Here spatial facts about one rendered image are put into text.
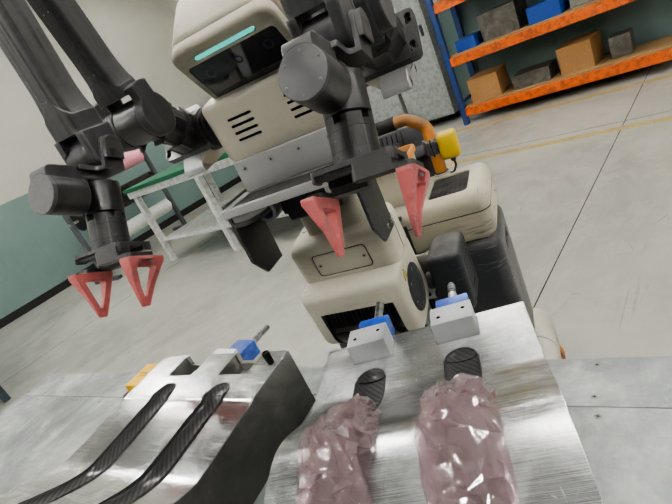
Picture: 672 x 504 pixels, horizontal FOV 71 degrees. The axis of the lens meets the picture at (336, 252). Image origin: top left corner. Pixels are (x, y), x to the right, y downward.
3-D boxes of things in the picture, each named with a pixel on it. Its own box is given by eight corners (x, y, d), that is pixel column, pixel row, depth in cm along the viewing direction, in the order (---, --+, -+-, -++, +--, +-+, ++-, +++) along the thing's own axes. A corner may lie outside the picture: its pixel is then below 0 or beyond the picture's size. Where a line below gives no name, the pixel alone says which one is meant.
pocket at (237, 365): (249, 372, 69) (237, 352, 68) (276, 371, 66) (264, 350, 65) (231, 394, 65) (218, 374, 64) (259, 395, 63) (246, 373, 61)
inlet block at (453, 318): (439, 304, 69) (427, 273, 67) (474, 295, 67) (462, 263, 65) (444, 361, 57) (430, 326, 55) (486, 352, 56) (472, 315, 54)
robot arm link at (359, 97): (368, 69, 57) (327, 86, 59) (344, 48, 51) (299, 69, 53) (381, 123, 57) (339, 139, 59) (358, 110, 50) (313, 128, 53)
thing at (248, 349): (265, 337, 89) (252, 314, 87) (284, 337, 85) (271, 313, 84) (218, 387, 79) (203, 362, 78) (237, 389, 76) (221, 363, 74)
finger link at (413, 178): (429, 231, 48) (408, 143, 49) (366, 248, 51) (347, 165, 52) (445, 232, 54) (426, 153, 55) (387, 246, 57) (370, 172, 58)
